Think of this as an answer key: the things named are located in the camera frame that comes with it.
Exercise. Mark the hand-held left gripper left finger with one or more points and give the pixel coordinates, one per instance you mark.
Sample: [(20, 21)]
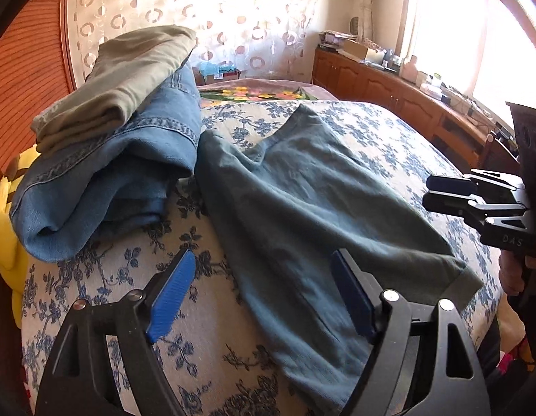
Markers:
[(172, 294)]

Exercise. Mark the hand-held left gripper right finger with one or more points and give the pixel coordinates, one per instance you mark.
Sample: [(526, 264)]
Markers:
[(352, 294)]

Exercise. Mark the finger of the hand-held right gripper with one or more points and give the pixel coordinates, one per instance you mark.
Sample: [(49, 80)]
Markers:
[(450, 185), (450, 206)]

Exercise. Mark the folded olive pants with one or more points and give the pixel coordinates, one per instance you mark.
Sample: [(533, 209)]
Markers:
[(120, 78)]

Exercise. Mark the person's right hand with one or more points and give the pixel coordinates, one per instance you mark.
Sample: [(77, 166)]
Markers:
[(513, 275)]

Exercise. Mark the blue floral bed sheet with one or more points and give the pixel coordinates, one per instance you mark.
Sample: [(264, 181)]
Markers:
[(207, 368)]

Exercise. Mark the white tissue pack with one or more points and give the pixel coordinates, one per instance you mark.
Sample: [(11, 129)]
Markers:
[(430, 91)]

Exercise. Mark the long wooden cabinet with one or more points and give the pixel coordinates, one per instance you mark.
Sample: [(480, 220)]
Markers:
[(380, 91)]

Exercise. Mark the pale pink bottle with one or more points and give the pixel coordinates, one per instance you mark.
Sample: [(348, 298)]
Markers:
[(409, 69)]

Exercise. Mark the folded blue jeans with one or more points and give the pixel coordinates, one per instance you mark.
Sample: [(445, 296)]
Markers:
[(120, 182)]

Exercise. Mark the wooden-framed window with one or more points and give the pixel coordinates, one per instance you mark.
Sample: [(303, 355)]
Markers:
[(458, 30)]

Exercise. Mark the open cardboard box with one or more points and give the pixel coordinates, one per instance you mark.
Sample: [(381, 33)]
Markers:
[(363, 52)]

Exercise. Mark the yellow plush toy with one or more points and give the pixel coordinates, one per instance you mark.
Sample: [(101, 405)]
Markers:
[(8, 242)]

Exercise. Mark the stack of papers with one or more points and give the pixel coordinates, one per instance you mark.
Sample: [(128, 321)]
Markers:
[(333, 39)]

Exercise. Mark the round hand fan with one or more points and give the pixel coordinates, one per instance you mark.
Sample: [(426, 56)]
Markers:
[(354, 24)]

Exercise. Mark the patterned window curtain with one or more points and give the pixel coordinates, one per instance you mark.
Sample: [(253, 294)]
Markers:
[(372, 0)]

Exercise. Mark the colourful flower blanket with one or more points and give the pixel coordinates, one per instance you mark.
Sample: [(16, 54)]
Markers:
[(259, 93)]

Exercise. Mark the cardboard box on floor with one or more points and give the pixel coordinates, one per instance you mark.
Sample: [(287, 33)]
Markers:
[(227, 77)]

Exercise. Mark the blue plastic bag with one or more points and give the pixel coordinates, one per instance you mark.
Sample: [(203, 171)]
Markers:
[(211, 67)]

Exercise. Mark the circle-patterned sheer curtain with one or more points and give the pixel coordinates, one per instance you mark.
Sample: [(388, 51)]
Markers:
[(233, 13)]

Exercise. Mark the wooden slatted wardrobe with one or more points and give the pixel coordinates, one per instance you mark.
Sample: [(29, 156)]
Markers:
[(29, 52)]

